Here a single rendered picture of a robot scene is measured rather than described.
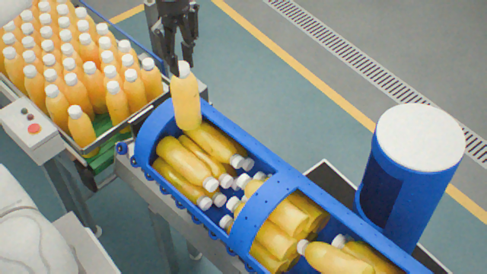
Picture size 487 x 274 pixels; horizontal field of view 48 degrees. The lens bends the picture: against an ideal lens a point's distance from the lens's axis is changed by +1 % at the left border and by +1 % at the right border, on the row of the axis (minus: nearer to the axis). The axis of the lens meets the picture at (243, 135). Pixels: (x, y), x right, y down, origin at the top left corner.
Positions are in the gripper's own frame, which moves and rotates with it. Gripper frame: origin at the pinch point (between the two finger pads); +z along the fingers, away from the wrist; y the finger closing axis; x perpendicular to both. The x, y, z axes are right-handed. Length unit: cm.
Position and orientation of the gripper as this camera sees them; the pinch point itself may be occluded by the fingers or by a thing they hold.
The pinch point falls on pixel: (180, 59)
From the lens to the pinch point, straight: 135.2
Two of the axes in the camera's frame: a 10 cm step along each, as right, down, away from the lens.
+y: 7.0, -5.7, 4.4
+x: -7.2, -5.4, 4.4
